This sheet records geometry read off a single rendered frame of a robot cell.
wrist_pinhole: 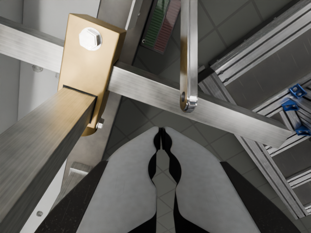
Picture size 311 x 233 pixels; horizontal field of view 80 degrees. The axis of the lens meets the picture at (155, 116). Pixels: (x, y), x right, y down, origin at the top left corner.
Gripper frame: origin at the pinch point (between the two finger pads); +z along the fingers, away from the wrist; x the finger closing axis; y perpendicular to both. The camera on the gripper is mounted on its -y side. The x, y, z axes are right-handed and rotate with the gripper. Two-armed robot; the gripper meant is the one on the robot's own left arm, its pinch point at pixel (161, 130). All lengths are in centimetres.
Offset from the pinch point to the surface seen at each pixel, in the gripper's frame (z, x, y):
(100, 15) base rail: 23.7, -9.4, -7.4
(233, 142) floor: 94, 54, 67
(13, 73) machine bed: 29.8, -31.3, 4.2
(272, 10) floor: 94, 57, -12
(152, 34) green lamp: 23.5, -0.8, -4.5
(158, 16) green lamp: 23.5, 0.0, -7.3
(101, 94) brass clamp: 8.5, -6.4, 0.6
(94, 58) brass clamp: 8.5, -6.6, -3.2
